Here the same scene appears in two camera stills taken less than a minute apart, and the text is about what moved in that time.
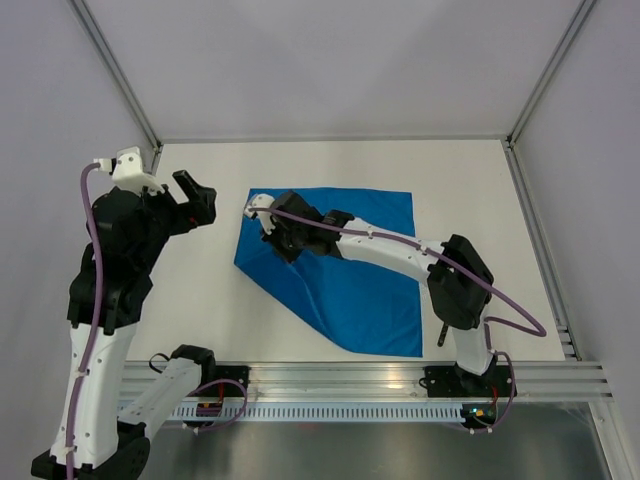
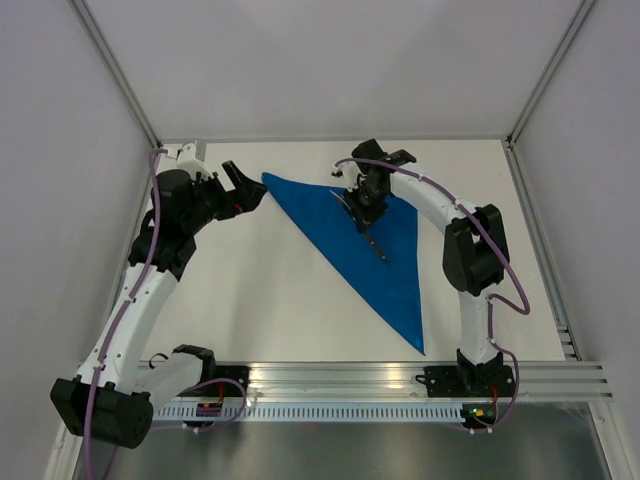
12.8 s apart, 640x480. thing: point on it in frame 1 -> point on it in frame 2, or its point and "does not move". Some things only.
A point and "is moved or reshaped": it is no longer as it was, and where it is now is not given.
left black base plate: (237, 372) does not move
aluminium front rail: (289, 380) does not move
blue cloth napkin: (365, 307) is moved or reshaped
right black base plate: (451, 381) does not move
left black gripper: (199, 210) -> (246, 196)
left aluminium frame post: (117, 71) does not move
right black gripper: (271, 239) -> (363, 216)
